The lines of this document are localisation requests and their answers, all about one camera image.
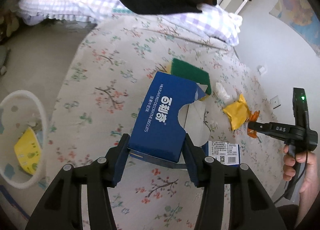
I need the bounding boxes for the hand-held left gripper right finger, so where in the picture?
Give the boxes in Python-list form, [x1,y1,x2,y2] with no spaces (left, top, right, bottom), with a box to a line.
[184,133,288,230]

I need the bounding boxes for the purple checked quilt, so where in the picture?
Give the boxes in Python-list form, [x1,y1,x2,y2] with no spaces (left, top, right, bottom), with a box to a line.
[19,0,243,46]

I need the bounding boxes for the person's right hand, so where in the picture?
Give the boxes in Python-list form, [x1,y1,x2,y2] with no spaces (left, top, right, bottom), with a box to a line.
[283,143,320,194]

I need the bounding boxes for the person's dark clothing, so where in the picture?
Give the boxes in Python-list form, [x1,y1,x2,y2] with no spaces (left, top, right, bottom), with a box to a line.
[275,204,300,230]

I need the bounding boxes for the wall poster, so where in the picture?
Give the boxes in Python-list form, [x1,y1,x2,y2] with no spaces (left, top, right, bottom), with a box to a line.
[269,0,320,57]

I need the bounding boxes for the white crumpled tissue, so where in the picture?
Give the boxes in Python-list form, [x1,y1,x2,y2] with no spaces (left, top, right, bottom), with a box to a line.
[215,82,231,100]

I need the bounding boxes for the small yellow packet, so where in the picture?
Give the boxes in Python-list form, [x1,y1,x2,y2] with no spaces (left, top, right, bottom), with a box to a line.
[222,94,251,131]

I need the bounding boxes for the orange wrapper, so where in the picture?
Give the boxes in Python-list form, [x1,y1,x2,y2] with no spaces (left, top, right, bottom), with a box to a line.
[246,111,261,138]

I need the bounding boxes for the floral bedsheet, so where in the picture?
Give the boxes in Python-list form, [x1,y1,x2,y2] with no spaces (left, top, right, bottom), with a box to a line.
[37,12,293,230]

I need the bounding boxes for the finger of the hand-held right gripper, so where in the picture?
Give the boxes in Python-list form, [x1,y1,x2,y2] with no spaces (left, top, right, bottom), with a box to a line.
[247,121,272,136]

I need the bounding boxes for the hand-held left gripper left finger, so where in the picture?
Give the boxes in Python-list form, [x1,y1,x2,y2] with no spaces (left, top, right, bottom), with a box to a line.
[29,133,132,230]

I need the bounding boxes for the blue biscuit box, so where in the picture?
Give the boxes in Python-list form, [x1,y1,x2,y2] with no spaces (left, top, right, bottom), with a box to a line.
[127,71,240,169]

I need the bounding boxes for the yellow and white snack bag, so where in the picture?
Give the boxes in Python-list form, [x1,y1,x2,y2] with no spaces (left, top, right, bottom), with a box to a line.
[14,127,42,175]

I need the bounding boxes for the green and yellow sponge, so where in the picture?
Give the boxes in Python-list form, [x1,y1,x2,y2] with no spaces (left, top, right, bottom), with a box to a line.
[166,58,212,102]

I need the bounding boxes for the white round basket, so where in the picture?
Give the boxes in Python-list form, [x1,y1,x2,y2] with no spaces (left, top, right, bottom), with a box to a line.
[0,90,48,189]

